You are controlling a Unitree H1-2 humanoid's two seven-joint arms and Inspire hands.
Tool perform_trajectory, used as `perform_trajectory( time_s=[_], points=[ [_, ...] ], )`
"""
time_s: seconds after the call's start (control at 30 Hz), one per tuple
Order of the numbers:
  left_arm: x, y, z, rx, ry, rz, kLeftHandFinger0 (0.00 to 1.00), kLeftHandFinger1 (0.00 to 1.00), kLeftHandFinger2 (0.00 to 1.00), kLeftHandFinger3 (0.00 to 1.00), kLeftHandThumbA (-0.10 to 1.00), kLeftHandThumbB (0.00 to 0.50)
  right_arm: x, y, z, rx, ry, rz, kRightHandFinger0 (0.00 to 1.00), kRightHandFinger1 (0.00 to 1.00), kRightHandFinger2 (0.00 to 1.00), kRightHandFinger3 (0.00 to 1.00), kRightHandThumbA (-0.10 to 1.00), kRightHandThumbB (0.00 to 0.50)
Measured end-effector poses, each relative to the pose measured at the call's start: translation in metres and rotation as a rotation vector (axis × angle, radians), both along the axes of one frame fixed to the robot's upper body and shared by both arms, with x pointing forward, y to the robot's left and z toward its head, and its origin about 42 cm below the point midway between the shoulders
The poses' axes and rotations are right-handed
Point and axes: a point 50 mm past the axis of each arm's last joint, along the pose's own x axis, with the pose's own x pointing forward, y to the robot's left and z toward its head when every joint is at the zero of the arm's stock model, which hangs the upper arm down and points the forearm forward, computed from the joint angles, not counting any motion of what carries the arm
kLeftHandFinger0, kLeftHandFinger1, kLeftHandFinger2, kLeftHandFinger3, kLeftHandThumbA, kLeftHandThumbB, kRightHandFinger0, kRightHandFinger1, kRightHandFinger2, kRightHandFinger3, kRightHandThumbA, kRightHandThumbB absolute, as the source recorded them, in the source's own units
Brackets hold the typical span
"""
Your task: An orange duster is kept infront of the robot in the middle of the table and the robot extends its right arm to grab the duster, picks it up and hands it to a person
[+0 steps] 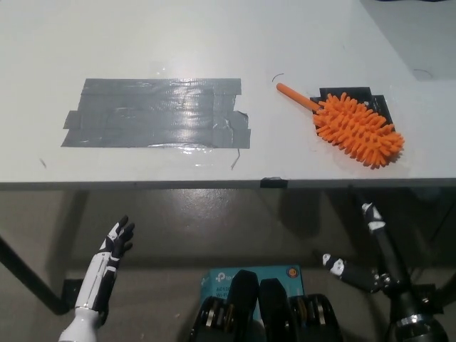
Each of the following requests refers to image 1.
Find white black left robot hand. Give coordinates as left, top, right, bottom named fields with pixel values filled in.
left=73, top=214, right=136, bottom=317

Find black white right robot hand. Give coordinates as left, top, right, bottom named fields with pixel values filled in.
left=321, top=201, right=429, bottom=322

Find orange microfibre duster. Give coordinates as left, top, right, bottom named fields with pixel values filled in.
left=276, top=83, right=406, bottom=168

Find black robot body blocks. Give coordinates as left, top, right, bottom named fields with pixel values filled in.
left=187, top=269, right=343, bottom=342

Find black floor plate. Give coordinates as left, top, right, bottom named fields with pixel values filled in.
left=62, top=279, right=86, bottom=314
left=409, top=283, right=448, bottom=316

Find black table leg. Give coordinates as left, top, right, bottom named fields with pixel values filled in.
left=0, top=233, right=68, bottom=316

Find teal router box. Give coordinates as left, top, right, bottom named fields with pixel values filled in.
left=199, top=265, right=310, bottom=314

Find black tape patch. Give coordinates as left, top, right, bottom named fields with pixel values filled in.
left=309, top=86, right=396, bottom=135

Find thin black cable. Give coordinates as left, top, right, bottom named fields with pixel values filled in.
left=430, top=201, right=456, bottom=250

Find grey duct tape patch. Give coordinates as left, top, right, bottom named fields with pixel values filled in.
left=59, top=77, right=252, bottom=150

